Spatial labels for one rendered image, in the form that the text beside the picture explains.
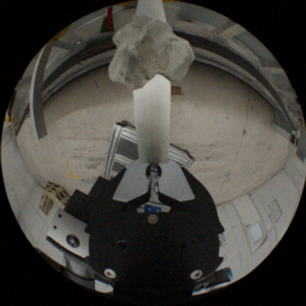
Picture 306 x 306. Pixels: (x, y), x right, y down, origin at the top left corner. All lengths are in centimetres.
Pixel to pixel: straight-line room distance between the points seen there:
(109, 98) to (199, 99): 94
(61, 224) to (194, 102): 116
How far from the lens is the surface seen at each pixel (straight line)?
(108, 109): 106
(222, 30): 38
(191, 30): 37
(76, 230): 26
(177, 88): 90
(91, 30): 35
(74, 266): 42
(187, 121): 101
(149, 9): 15
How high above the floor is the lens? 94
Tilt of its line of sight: 61 degrees down
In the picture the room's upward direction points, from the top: 180 degrees clockwise
